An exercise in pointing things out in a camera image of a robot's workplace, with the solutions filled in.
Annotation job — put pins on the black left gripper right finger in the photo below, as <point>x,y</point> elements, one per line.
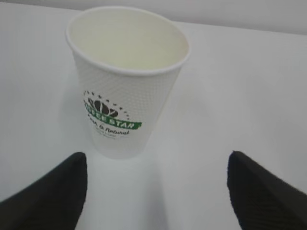
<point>261,200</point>

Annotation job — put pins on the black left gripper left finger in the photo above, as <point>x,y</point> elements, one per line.
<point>54,202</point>

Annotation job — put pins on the white paper coffee cup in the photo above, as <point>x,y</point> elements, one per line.
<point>127,61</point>

